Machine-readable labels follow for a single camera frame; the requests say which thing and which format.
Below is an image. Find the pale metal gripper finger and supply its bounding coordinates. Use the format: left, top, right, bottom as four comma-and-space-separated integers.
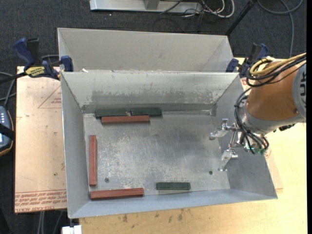
217, 149, 239, 172
209, 117, 234, 141

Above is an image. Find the dark green flat block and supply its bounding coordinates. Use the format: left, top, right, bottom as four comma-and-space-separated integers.
130, 107, 162, 117
156, 182, 192, 191
95, 109, 133, 118

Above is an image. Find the grey metal bin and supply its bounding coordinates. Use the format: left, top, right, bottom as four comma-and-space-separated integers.
57, 27, 278, 219

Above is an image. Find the red-brown flat block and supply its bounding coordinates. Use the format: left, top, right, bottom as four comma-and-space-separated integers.
90, 188, 145, 200
88, 135, 98, 187
100, 115, 151, 125

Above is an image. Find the brown cardboard board, red print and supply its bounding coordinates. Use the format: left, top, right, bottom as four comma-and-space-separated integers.
14, 66, 285, 214

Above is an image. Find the black cylinder on white bracket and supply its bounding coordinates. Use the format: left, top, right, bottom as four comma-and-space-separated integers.
277, 123, 297, 132

